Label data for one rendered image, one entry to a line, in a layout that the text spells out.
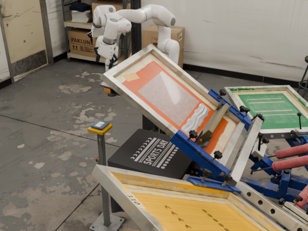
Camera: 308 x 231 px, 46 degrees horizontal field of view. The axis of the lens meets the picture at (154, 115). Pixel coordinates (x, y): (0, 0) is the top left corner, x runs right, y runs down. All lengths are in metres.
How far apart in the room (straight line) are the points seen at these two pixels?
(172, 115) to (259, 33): 3.97
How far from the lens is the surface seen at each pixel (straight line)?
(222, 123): 2.24
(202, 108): 2.21
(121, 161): 2.26
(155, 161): 2.26
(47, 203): 3.51
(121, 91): 1.89
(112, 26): 2.10
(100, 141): 2.68
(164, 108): 2.01
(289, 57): 5.86
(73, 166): 3.90
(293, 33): 5.77
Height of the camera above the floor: 2.26
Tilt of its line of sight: 28 degrees down
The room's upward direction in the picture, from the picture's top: straight up
